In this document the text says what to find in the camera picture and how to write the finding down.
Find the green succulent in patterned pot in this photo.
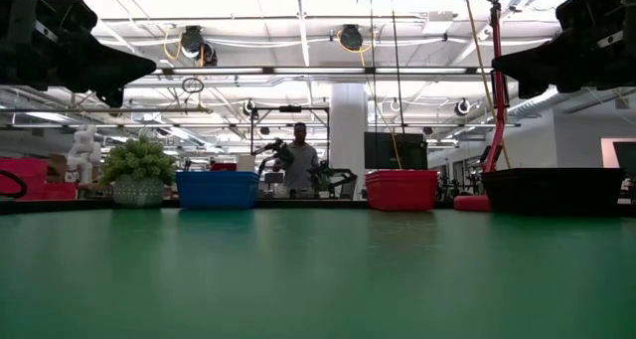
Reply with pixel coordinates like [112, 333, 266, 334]
[100, 134, 179, 210]

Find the thin black hanging cable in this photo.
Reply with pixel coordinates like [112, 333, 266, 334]
[368, 0, 379, 131]

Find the red desk lamp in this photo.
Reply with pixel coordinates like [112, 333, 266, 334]
[453, 0, 514, 213]

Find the low red storage crate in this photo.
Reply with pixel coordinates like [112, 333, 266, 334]
[42, 181, 79, 201]

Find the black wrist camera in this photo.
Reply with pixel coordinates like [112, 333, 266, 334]
[39, 0, 99, 35]
[555, 0, 636, 30]

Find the black monitor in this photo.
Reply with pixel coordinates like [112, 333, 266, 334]
[363, 131, 429, 171]

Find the black cable loop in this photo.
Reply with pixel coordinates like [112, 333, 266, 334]
[0, 169, 29, 201]

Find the long ceiling light strip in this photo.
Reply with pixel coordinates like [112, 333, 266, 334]
[148, 66, 498, 77]

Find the thick black hanging cable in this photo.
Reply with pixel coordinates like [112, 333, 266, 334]
[387, 0, 406, 135]

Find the dark wall screen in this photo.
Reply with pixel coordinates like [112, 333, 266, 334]
[599, 136, 636, 177]

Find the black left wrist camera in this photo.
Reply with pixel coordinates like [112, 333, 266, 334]
[39, 0, 99, 35]

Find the tall red storage crate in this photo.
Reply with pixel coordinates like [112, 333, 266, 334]
[0, 157, 50, 201]

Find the brown cardboard box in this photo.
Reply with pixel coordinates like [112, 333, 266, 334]
[47, 152, 71, 184]

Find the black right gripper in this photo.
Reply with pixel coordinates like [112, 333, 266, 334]
[492, 10, 636, 100]

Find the black rig frame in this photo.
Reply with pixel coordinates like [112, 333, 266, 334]
[249, 103, 333, 201]

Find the white humanoid figure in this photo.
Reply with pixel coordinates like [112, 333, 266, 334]
[66, 123, 104, 191]

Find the white pillar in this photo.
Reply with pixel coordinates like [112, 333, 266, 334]
[329, 83, 370, 201]

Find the yellow hanging cable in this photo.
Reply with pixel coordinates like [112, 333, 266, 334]
[462, 0, 513, 171]

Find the silver air duct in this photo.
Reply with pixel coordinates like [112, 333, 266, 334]
[506, 85, 636, 121]

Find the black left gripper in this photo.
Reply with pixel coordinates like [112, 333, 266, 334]
[0, 0, 157, 110]

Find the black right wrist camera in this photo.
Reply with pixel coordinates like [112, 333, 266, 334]
[555, 0, 636, 30]

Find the person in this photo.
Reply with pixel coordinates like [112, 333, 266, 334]
[283, 121, 322, 200]

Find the green table mat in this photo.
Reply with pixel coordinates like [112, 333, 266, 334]
[0, 207, 636, 339]

